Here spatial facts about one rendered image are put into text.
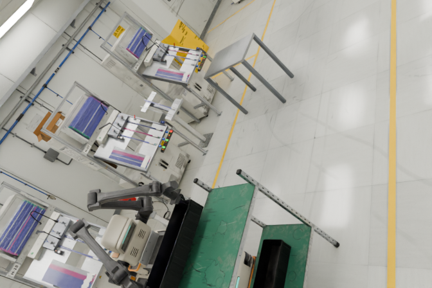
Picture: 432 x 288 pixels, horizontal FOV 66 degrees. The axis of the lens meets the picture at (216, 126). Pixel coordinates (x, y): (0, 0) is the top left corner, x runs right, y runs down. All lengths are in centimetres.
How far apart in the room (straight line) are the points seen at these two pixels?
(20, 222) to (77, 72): 309
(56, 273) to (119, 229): 178
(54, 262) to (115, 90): 347
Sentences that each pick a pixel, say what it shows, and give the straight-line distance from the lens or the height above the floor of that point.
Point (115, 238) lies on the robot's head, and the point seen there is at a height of 133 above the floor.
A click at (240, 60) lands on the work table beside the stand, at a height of 80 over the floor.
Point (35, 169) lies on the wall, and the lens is 570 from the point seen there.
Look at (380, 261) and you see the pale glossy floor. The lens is 258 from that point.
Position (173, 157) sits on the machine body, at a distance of 473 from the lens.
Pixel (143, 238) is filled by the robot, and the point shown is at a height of 113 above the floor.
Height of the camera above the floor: 222
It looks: 27 degrees down
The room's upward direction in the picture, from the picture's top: 51 degrees counter-clockwise
